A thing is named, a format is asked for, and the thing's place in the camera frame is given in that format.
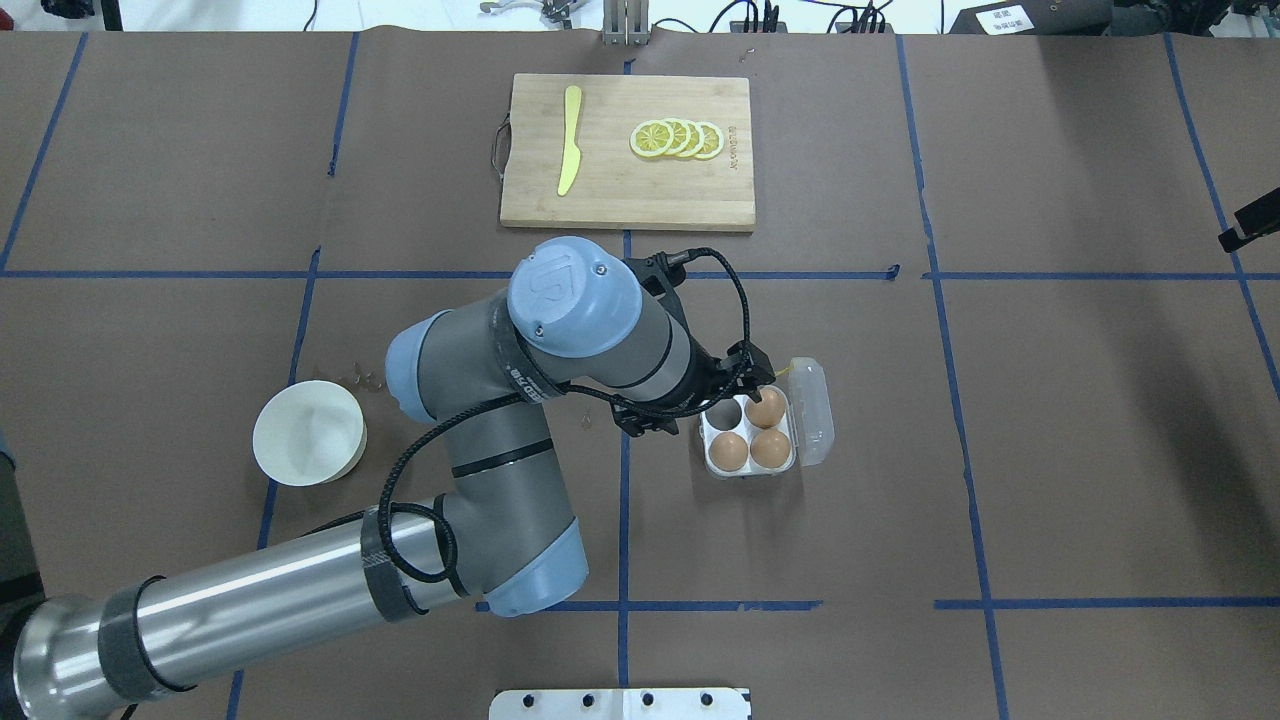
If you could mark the aluminium frame post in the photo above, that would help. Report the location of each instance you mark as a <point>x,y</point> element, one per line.
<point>626,23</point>

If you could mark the white pedestal column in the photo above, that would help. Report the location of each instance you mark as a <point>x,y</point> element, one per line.
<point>623,703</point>

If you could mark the wooden cutting board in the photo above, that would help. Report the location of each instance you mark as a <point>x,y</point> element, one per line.
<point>615,189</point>

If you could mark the yellow plastic knife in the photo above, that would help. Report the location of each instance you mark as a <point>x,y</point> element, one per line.
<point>571,154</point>

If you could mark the white bowl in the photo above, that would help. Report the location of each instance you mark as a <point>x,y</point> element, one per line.
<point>310,433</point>

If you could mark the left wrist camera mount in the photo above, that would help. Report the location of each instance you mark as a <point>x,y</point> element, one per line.
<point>660,275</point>

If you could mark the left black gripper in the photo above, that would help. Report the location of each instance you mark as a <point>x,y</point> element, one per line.
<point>712,377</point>

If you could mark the brown egg in box front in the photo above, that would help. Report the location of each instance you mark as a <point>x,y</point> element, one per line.
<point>771,449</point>

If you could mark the black speaker box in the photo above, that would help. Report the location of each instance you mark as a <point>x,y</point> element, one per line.
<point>1046,18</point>

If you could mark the clear plastic egg box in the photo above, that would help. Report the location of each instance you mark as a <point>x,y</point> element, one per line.
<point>791,424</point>

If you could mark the brown egg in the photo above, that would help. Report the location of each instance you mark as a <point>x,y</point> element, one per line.
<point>728,452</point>
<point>768,410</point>
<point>771,449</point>

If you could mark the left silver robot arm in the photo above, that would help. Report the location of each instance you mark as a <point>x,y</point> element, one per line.
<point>476,506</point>

